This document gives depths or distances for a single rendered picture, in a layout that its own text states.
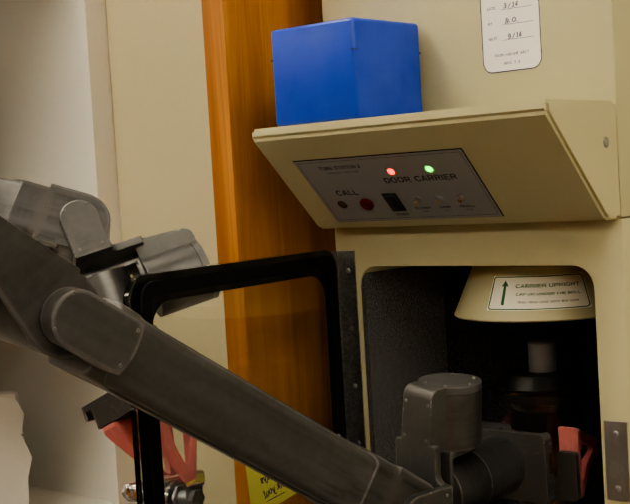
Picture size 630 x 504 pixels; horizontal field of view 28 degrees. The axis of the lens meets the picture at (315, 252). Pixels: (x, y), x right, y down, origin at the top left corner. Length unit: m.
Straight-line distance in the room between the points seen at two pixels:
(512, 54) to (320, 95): 0.18
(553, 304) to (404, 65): 0.26
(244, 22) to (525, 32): 0.29
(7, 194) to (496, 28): 0.47
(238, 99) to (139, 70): 0.89
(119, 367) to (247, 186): 0.45
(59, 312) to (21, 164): 1.56
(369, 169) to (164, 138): 0.98
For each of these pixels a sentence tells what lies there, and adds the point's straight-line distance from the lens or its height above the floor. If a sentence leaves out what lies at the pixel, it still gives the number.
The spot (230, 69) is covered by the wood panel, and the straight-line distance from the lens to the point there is 1.25.
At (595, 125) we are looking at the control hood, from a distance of 1.06.
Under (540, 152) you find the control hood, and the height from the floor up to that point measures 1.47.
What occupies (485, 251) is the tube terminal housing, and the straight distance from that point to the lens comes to 1.17.
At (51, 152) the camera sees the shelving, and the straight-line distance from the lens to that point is 2.30.
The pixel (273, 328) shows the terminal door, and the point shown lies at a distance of 1.17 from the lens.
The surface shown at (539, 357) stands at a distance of 1.26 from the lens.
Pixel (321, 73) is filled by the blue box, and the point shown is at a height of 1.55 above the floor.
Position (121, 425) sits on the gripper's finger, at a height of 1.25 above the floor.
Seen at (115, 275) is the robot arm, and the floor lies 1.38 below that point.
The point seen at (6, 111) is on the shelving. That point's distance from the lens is 2.41.
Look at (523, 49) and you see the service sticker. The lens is 1.14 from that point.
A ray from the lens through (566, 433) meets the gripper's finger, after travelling 1.20.
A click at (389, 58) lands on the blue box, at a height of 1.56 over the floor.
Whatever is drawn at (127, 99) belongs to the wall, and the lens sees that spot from 2.15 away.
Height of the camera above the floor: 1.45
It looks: 3 degrees down
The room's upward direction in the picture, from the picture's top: 3 degrees counter-clockwise
